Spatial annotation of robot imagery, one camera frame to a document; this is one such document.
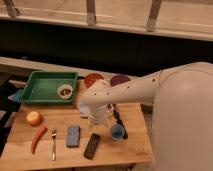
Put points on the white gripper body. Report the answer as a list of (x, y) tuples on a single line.
[(98, 116)]

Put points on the black eraser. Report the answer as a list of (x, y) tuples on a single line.
[(91, 146)]

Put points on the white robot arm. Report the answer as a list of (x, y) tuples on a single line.
[(182, 99)]

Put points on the orange bowl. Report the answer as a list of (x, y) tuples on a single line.
[(92, 78)]

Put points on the purple bowl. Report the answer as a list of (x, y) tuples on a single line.
[(119, 79)]

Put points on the blue grey cloth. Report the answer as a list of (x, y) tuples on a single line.
[(84, 111)]

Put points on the blue cup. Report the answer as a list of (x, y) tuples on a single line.
[(117, 132)]

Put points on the blue sponge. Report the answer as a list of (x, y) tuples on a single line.
[(73, 136)]

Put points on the small white cup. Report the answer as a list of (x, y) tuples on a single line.
[(65, 91)]

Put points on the silver fork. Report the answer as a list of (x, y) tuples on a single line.
[(54, 134)]

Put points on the orange carrot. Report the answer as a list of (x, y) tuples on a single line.
[(39, 133)]

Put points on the green tray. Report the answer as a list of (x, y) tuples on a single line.
[(42, 86)]

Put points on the red apple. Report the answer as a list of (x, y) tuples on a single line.
[(34, 118)]

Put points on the black handled knife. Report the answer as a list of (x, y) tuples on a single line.
[(119, 120)]

